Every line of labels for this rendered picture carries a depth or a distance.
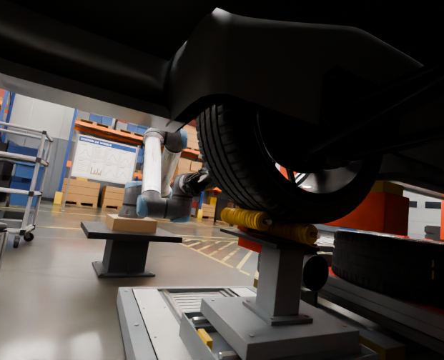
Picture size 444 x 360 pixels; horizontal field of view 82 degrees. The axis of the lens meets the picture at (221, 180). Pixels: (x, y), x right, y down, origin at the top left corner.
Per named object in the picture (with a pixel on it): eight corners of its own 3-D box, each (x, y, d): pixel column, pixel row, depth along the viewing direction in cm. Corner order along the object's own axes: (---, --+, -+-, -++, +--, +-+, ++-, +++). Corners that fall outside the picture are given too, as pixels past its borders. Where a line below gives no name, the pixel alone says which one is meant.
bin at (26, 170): (5, 207, 522) (15, 160, 533) (5, 205, 572) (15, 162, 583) (37, 210, 556) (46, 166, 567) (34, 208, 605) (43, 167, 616)
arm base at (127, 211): (113, 215, 192) (115, 201, 193) (137, 216, 205) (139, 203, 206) (124, 218, 179) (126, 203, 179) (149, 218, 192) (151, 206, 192)
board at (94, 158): (61, 212, 579) (78, 128, 601) (61, 210, 621) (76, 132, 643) (129, 218, 658) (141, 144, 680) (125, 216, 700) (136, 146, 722)
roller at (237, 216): (260, 231, 72) (262, 211, 73) (216, 221, 99) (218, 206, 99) (277, 233, 75) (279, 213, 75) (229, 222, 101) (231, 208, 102)
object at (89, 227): (73, 259, 197) (81, 220, 201) (150, 260, 229) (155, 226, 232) (79, 284, 147) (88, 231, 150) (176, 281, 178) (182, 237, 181)
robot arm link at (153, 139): (145, 117, 150) (137, 205, 103) (166, 121, 155) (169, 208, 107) (142, 133, 158) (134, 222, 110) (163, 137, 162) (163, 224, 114)
